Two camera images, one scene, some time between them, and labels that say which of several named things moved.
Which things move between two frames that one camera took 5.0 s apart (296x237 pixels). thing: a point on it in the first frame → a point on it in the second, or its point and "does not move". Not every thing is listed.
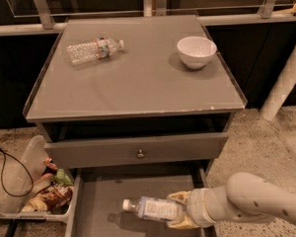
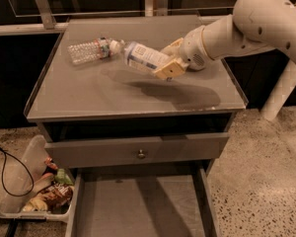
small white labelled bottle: (157, 207) → (140, 55)
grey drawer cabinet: (138, 107) does not move
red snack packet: (47, 162) does not move
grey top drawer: (133, 150) does not move
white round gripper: (195, 206) → (191, 50)
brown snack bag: (56, 197) does not move
